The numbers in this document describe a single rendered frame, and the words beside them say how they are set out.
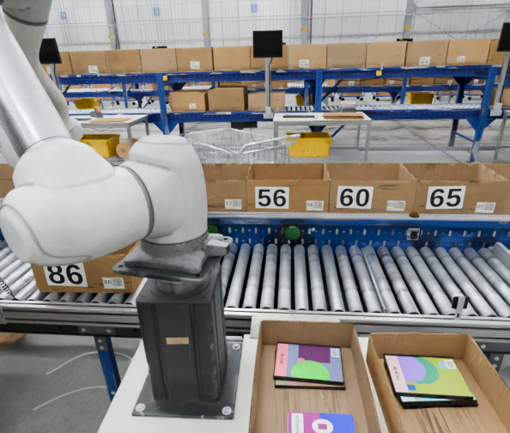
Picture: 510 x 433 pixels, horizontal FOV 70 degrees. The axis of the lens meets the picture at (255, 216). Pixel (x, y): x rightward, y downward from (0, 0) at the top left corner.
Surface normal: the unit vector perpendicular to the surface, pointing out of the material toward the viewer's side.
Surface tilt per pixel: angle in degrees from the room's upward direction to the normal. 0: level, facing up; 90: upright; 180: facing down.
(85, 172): 44
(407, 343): 89
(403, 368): 0
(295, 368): 0
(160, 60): 88
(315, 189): 90
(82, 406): 0
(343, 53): 89
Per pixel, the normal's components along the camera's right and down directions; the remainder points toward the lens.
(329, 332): -0.09, 0.40
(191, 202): 0.73, 0.25
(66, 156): 0.48, -0.48
